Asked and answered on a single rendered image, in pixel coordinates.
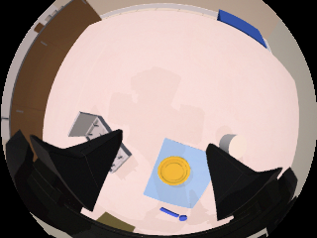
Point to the light blue flat mat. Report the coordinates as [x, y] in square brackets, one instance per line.
[185, 194]

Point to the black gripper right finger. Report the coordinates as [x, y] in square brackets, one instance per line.
[234, 183]

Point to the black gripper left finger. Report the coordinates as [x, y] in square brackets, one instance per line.
[84, 167]

